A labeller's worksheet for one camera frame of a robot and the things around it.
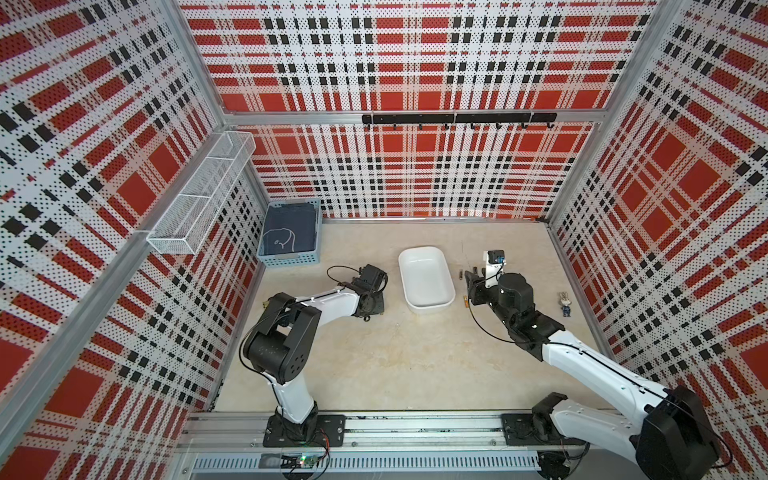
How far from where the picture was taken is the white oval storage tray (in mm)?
945

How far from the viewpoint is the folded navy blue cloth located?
1063 mm

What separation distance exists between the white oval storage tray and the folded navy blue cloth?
350 millimetres
